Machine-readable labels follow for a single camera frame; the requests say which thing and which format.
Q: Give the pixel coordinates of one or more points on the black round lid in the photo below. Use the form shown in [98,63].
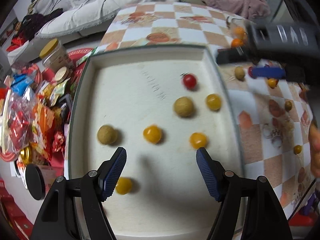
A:
[35,182]

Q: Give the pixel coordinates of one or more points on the jar with yellow lid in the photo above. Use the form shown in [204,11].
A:
[56,53]

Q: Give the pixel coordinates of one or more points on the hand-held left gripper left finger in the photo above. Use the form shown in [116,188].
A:
[113,175]

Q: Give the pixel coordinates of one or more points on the small orange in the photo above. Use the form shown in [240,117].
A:
[237,43]
[239,31]

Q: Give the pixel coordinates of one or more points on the pile of snack packets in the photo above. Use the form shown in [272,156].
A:
[32,120]

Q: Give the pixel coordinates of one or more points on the small jar beige lid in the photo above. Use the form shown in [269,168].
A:
[61,74]

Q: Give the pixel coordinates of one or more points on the yellow cherry tomato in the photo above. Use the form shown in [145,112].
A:
[272,82]
[124,186]
[213,102]
[152,134]
[297,149]
[198,140]

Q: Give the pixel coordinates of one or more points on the person's right hand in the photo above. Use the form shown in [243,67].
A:
[315,140]

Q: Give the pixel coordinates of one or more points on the white tray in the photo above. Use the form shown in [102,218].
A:
[150,117]

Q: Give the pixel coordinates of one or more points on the red flat box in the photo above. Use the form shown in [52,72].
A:
[81,56]

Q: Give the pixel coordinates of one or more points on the red cherry tomato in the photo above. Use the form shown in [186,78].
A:
[250,72]
[190,81]

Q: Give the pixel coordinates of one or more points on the glass bowl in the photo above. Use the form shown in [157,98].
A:
[235,25]

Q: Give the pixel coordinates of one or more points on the gold can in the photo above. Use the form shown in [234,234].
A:
[26,154]

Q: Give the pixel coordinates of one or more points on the brown longan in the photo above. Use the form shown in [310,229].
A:
[240,73]
[107,135]
[288,105]
[184,107]

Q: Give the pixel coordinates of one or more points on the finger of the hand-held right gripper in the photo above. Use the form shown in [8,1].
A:
[268,72]
[232,56]

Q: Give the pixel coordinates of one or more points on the dark clothes pile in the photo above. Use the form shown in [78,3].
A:
[37,22]

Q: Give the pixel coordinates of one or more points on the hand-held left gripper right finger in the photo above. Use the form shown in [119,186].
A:
[207,177]

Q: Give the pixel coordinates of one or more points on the white cushion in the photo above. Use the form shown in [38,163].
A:
[82,17]

